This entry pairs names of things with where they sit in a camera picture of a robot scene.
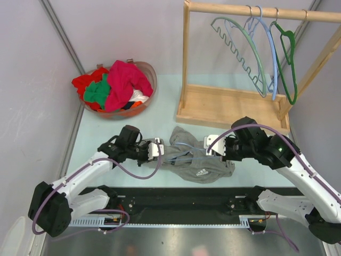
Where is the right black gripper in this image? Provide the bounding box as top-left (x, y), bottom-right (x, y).
top-left (215, 136), bottom-right (255, 162)

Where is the light blue wire hanger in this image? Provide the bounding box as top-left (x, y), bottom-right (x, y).
top-left (166, 142), bottom-right (220, 162)

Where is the grey t shirt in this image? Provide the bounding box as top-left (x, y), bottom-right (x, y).
top-left (145, 125), bottom-right (237, 185)

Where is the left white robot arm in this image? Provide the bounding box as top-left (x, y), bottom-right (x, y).
top-left (28, 125), bottom-right (164, 237)

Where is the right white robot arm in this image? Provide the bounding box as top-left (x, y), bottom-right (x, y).
top-left (215, 116), bottom-right (340, 244)

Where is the blue wavy hanger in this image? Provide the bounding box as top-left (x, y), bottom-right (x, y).
top-left (212, 5), bottom-right (264, 93)

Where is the dark green velvet hanger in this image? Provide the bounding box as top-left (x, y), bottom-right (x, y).
top-left (269, 7), bottom-right (298, 106)

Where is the light blue plastic hanger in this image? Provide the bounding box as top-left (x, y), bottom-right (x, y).
top-left (243, 5), bottom-right (278, 101)

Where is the light green plastic hanger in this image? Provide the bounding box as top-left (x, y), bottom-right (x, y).
top-left (210, 16), bottom-right (268, 97)

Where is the transparent pink laundry basket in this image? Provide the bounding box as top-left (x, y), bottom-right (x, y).
top-left (78, 59), bottom-right (157, 120)

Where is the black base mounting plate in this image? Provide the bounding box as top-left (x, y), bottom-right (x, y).
top-left (79, 186), bottom-right (311, 233)

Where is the wooden clothes rack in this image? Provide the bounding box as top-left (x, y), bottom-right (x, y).
top-left (176, 1), bottom-right (340, 134)

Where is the white garment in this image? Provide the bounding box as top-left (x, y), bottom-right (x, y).
top-left (129, 89), bottom-right (149, 103)

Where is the green garment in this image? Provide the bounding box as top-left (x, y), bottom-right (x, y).
top-left (83, 73), bottom-right (111, 109)

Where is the magenta garment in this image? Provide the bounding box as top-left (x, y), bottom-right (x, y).
top-left (104, 60), bottom-right (153, 112)

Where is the red garment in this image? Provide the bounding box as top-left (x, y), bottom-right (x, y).
top-left (71, 67), bottom-right (109, 111)

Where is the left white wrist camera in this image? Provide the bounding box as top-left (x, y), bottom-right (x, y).
top-left (148, 138), bottom-right (164, 161)

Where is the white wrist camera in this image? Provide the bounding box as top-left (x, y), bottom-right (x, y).
top-left (204, 134), bottom-right (226, 156)
top-left (148, 138), bottom-right (164, 161)

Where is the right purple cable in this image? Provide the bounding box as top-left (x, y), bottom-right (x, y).
top-left (206, 124), bottom-right (341, 253)

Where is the purple cable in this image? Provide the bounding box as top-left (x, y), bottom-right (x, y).
top-left (31, 142), bottom-right (163, 242)
top-left (206, 124), bottom-right (341, 253)

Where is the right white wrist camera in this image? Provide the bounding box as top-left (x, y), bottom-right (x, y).
top-left (204, 134), bottom-right (226, 156)

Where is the light blue slotted cable duct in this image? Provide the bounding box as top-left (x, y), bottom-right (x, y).
top-left (69, 215), bottom-right (250, 229)

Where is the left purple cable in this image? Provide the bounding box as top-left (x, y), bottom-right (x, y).
top-left (31, 142), bottom-right (163, 242)

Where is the aluminium rail frame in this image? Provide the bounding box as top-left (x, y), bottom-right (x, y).
top-left (33, 214), bottom-right (340, 255)

